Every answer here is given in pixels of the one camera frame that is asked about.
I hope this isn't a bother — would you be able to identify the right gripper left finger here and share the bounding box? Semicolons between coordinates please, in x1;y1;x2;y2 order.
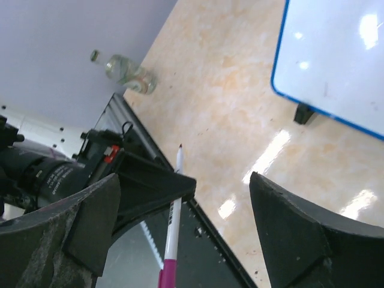
1;174;121;287

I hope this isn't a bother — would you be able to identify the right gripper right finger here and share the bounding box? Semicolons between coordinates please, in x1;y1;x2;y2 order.
249;172;383;287

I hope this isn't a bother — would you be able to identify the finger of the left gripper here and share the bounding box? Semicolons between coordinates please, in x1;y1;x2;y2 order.
112;205;168;237
115;152;197;216

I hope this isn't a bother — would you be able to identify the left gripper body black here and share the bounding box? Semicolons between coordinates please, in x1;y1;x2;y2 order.
35;129;124;207

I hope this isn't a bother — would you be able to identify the white marker pink cap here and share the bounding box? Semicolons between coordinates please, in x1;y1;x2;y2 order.
157;143;185;288

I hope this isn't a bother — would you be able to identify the blue framed whiteboard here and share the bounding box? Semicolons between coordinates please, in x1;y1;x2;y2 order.
271;1;383;139

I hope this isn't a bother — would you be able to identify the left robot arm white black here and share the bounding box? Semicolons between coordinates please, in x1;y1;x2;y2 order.
1;117;196;236

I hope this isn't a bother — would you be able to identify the clear glass bottle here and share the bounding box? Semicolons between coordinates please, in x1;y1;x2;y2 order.
90;49;157;95

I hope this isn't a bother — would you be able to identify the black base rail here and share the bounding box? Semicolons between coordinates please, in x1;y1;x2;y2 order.
96;94;256;287

